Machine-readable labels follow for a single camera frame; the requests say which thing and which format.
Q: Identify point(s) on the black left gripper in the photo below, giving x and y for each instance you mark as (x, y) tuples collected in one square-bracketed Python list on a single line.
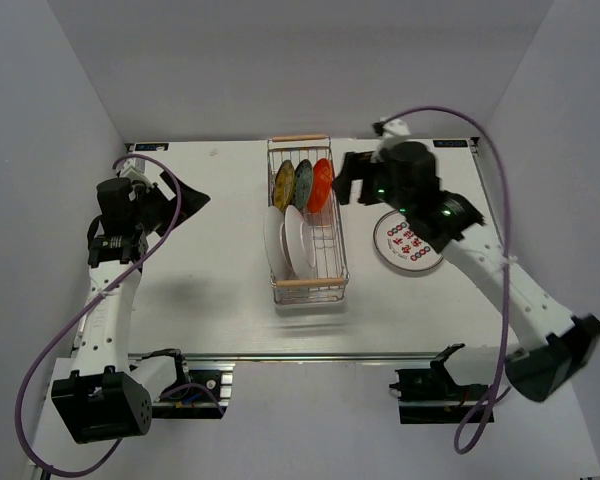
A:
[(192, 201)]

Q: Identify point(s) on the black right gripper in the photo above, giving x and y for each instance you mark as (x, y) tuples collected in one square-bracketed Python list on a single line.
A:
[(355, 167)]

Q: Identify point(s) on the orange plate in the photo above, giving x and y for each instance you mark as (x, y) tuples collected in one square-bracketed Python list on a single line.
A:
[(321, 187)]

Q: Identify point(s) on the dark teal patterned plate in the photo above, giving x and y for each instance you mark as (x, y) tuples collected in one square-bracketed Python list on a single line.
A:
[(303, 184)]

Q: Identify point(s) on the yellow patterned plate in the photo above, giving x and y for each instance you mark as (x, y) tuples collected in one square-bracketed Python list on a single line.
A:
[(284, 186)]

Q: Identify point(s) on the white plate red characters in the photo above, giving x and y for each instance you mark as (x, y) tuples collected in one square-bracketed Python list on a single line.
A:
[(401, 249)]

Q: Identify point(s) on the large plain white plate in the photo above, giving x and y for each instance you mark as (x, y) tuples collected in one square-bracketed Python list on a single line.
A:
[(273, 224)]

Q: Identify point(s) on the white plate teal arc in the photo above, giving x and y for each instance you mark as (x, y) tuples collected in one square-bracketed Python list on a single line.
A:
[(300, 243)]

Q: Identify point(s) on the white plate red green dots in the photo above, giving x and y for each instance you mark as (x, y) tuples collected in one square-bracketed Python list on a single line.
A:
[(284, 245)]

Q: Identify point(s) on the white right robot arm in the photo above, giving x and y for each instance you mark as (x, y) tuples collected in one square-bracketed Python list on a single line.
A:
[(554, 343)]

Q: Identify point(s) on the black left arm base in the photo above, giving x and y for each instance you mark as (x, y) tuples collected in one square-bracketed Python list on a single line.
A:
[(202, 389)]

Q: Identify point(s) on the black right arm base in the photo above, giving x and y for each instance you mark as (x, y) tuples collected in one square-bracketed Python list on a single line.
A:
[(430, 396)]

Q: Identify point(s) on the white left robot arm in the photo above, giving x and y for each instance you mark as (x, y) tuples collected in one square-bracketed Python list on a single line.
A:
[(105, 396)]

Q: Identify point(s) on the wire dish rack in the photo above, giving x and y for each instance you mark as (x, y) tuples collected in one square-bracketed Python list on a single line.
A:
[(328, 286)]

